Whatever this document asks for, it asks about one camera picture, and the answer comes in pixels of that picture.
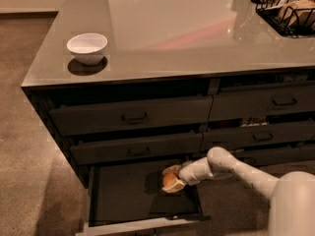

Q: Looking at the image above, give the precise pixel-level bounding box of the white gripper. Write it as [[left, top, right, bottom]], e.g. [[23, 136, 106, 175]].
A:
[[162, 161, 206, 194]]

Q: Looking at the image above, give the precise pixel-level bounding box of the orange fruit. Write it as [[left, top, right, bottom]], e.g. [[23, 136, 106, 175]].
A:
[[162, 172, 177, 187]]

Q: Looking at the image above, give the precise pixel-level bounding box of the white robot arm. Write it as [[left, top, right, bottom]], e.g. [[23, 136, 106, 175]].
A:
[[162, 147, 315, 236]]

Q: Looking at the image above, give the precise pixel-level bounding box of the open bottom left drawer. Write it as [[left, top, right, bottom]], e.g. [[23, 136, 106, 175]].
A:
[[76, 155, 210, 236]]

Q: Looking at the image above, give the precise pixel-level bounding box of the middle right dark drawer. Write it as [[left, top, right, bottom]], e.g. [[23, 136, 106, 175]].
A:
[[201, 120, 315, 150]]

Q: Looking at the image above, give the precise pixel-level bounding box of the middle left dark drawer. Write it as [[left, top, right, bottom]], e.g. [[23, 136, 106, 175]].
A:
[[70, 133, 203, 165]]

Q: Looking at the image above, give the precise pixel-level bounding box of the top right dark drawer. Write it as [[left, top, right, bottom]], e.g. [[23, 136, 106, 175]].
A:
[[209, 85, 315, 121]]

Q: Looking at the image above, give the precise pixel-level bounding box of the top left dark drawer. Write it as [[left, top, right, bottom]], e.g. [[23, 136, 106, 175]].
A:
[[49, 96, 213, 136]]

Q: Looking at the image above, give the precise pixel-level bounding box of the dark counter cabinet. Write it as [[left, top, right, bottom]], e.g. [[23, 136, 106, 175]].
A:
[[22, 0, 315, 181]]

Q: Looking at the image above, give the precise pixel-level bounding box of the white ceramic bowl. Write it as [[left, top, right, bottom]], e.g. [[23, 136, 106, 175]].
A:
[[67, 33, 108, 66]]

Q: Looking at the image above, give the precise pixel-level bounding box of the black wire basket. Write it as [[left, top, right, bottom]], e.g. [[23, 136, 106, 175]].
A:
[[252, 0, 315, 37]]

